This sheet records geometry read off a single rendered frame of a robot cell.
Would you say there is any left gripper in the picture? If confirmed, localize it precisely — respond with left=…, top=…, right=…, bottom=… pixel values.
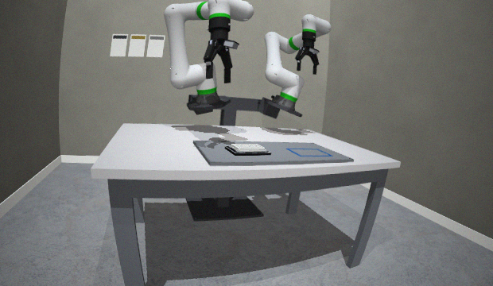
left=295, top=40, right=319, bottom=75

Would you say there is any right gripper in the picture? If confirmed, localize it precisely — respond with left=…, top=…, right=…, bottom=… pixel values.
left=204, top=29, right=232, bottom=83

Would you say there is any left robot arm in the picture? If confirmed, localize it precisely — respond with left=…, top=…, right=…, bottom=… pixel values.
left=265, top=14, right=331, bottom=111

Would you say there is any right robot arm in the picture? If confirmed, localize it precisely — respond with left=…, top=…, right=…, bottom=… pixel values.
left=164, top=0, right=254, bottom=105

